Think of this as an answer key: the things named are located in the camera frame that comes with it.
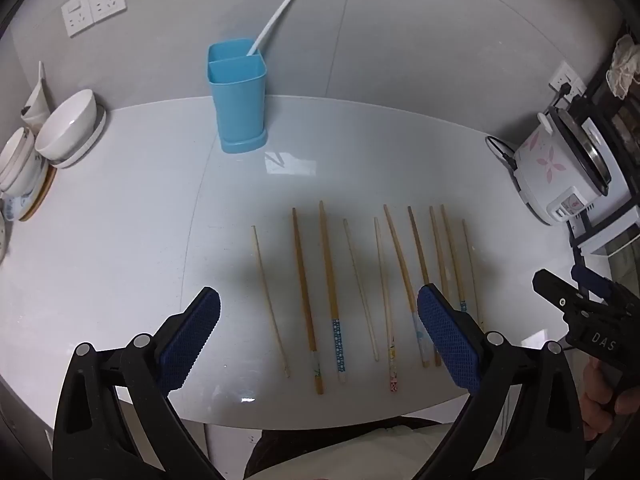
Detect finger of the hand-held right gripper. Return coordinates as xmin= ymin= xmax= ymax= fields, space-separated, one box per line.
xmin=571 ymin=264 xmax=614 ymax=297
xmin=532 ymin=268 xmax=609 ymax=317

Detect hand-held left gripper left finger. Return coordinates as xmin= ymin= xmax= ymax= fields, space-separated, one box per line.
xmin=52 ymin=286 xmax=222 ymax=480

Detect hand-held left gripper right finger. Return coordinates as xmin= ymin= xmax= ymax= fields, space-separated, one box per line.
xmin=416 ymin=283 xmax=586 ymax=480

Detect thin pale bamboo chopstick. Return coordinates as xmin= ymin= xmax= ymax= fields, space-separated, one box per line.
xmin=251 ymin=225 xmax=291 ymax=377

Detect brown wooden chopstick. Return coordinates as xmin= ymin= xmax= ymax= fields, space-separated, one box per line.
xmin=407 ymin=205 xmax=443 ymax=367
xmin=429 ymin=205 xmax=451 ymax=301

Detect brown chopstick pale printed end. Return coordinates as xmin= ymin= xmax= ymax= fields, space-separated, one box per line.
xmin=292 ymin=207 xmax=325 ymax=395

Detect brown chopstick blue patterned end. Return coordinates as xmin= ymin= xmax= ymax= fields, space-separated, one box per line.
xmin=319 ymin=200 xmax=347 ymax=383

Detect blue plastic utensil holder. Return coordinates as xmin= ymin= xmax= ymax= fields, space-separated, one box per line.
xmin=207 ymin=38 xmax=269 ymax=154

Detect person's right hand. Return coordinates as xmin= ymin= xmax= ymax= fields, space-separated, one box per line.
xmin=582 ymin=361 xmax=634 ymax=441

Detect pale chopstick red patterned end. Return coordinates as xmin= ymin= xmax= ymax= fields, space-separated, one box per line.
xmin=374 ymin=216 xmax=399 ymax=393

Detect brown chopstick with blue band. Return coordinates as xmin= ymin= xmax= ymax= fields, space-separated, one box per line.
xmin=440 ymin=204 xmax=468 ymax=313

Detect brown chopstick light blue end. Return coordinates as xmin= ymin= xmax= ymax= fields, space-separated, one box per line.
xmin=383 ymin=204 xmax=431 ymax=368

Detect white floral rice cooker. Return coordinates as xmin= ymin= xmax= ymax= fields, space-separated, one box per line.
xmin=512 ymin=107 xmax=613 ymax=226

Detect crumpled white cloth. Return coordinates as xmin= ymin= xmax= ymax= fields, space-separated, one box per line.
xmin=610 ymin=35 xmax=640 ymax=98

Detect white bowl with dark pattern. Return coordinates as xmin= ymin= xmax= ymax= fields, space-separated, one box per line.
xmin=0 ymin=127 xmax=48 ymax=196

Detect large white bowl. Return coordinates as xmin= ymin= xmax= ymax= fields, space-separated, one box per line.
xmin=35 ymin=89 xmax=97 ymax=161

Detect white plastic stick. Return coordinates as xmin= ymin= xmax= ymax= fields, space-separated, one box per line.
xmin=246 ymin=0 xmax=299 ymax=56

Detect black power cable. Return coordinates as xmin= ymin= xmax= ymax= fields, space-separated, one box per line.
xmin=486 ymin=135 xmax=521 ymax=168

